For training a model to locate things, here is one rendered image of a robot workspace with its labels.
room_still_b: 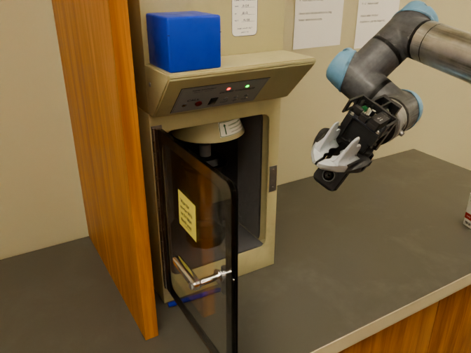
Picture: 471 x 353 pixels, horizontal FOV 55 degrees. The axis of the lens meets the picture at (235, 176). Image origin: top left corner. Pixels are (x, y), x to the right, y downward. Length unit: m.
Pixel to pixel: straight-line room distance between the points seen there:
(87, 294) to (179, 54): 0.67
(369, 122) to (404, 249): 0.75
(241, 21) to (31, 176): 0.73
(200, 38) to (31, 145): 0.68
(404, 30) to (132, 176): 0.57
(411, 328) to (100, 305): 0.80
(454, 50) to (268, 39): 0.37
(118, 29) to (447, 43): 0.55
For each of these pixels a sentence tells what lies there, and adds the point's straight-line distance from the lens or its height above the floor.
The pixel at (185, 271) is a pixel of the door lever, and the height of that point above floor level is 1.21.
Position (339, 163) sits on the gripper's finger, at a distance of 0.66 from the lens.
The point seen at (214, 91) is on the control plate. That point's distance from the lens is 0.87.
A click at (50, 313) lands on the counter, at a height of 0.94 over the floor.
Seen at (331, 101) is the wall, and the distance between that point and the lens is 1.77.
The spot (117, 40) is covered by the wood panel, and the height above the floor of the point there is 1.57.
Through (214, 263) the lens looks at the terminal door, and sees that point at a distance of 0.78.
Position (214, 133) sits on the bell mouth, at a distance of 1.02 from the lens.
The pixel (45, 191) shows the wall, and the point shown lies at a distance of 1.39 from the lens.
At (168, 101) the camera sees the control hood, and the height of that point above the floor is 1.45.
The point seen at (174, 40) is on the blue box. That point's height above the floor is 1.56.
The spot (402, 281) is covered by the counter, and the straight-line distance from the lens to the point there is 1.27.
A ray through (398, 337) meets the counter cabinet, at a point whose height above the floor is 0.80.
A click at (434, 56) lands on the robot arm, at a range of 0.88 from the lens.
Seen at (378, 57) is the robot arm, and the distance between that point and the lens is 0.91.
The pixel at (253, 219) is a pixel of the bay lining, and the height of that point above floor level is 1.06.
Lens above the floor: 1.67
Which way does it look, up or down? 25 degrees down
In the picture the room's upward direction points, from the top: straight up
